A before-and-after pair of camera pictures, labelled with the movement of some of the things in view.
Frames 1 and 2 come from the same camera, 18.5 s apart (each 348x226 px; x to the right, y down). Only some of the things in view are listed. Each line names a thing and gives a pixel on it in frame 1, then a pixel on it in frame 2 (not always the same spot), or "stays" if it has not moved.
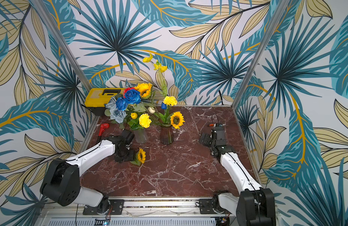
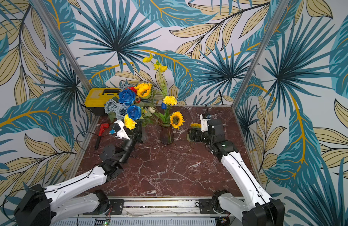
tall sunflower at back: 145,90 stays
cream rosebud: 151,109 stays
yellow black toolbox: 97,99 stays
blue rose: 121,104 -> 134,112
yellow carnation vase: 170,100 stays
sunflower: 140,156 -> 195,125
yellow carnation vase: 145,120 -> 129,123
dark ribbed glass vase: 166,134 stays
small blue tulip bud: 163,106 stays
